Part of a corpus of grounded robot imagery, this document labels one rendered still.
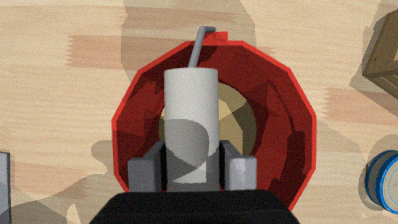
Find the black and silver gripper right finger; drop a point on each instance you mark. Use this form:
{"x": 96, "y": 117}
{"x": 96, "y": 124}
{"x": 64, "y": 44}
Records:
{"x": 240, "y": 169}

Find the wooden crate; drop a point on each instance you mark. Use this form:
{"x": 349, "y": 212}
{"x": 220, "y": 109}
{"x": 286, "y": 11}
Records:
{"x": 382, "y": 66}

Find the round tin with blue rim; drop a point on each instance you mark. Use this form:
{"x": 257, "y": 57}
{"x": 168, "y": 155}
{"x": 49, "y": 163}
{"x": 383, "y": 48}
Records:
{"x": 381, "y": 180}

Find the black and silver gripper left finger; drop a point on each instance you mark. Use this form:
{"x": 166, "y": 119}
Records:
{"x": 149, "y": 173}

